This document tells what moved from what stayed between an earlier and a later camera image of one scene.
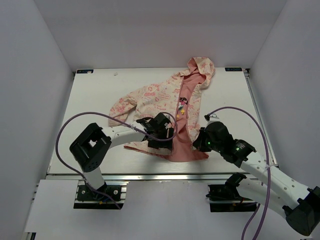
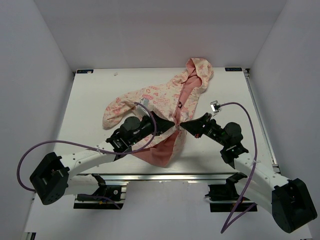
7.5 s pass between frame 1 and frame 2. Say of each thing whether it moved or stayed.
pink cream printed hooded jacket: moved
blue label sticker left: stayed
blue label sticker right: stayed
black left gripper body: moved
